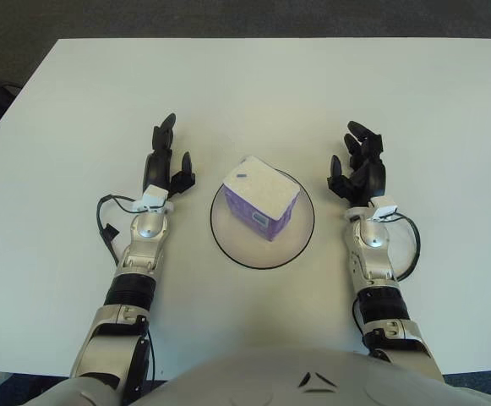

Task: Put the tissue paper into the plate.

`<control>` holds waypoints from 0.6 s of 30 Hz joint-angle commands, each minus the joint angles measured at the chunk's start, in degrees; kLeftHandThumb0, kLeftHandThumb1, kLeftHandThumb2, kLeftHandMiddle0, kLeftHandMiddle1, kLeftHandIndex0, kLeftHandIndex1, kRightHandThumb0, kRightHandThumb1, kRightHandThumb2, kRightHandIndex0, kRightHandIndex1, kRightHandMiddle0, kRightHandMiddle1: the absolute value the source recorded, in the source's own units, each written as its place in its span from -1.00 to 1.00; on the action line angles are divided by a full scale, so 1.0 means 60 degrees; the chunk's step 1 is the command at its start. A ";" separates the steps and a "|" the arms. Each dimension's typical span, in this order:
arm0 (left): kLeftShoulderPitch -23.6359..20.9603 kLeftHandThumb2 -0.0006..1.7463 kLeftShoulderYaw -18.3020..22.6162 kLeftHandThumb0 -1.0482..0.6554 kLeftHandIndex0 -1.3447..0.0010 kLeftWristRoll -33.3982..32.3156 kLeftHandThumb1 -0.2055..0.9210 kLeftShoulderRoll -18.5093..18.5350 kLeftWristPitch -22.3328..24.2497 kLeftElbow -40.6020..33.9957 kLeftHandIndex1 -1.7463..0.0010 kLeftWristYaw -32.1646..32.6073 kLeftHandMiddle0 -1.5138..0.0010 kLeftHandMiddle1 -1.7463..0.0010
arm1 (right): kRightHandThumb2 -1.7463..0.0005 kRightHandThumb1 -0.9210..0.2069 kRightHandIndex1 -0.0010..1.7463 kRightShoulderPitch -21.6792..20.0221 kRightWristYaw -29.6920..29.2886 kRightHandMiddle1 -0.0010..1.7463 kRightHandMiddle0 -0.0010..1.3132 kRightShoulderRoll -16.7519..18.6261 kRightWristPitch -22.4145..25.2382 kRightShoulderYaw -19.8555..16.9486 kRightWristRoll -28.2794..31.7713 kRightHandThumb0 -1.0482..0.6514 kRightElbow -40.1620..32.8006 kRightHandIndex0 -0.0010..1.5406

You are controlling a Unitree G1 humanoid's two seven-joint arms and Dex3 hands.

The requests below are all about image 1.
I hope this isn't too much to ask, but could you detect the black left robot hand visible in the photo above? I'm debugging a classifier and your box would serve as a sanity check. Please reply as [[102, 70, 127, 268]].
[[144, 112, 197, 200]]

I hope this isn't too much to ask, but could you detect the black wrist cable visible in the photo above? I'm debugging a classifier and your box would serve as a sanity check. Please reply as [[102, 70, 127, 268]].
[[96, 193, 145, 267], [390, 211, 422, 283]]

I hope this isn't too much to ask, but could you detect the white plate with black rim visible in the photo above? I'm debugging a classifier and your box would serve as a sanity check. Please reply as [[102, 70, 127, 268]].
[[209, 168, 316, 270]]

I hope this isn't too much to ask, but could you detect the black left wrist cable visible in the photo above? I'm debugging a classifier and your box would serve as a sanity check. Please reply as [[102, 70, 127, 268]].
[[96, 193, 145, 267]]

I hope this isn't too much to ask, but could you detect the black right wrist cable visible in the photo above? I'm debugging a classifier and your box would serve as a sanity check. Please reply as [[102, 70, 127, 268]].
[[390, 211, 422, 283]]

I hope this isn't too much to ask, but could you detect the purple tissue paper pack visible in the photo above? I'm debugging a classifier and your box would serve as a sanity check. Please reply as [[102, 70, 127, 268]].
[[221, 155, 302, 242]]

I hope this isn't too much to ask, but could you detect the grey robot torso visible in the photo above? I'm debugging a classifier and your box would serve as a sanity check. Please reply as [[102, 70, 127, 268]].
[[143, 343, 491, 406]]

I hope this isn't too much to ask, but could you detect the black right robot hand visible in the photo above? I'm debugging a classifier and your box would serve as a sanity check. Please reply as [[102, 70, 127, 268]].
[[326, 120, 388, 209]]

